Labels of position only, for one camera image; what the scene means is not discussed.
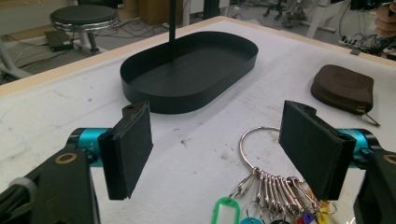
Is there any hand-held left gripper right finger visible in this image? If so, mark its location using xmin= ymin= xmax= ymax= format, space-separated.
xmin=278 ymin=100 xmax=358 ymax=202

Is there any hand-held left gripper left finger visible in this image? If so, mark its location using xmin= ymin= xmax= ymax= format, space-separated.
xmin=97 ymin=100 xmax=154 ymax=201

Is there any key ring with coloured tags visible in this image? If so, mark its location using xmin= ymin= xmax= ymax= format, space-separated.
xmin=211 ymin=125 xmax=339 ymax=224

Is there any brown zip pouch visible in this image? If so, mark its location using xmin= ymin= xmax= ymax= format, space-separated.
xmin=310 ymin=63 xmax=381 ymax=127

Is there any black oval tray with pole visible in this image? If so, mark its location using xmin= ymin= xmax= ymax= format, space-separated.
xmin=120 ymin=0 xmax=260 ymax=115

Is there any white power strip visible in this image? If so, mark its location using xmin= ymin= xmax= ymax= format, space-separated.
xmin=338 ymin=35 xmax=359 ymax=47

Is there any black flat box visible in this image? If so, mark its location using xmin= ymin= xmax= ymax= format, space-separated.
xmin=44 ymin=30 xmax=75 ymax=53

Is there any white desk leg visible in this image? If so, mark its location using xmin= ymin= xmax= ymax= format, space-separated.
xmin=306 ymin=0 xmax=337 ymax=40

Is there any black round stool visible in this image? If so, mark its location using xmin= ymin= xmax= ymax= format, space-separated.
xmin=49 ymin=4 xmax=120 ymax=53

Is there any brown cardboard box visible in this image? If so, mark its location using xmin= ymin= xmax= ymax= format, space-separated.
xmin=138 ymin=0 xmax=185 ymax=26

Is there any grey curved tube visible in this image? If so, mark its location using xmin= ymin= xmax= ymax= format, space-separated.
xmin=0 ymin=36 xmax=32 ymax=80

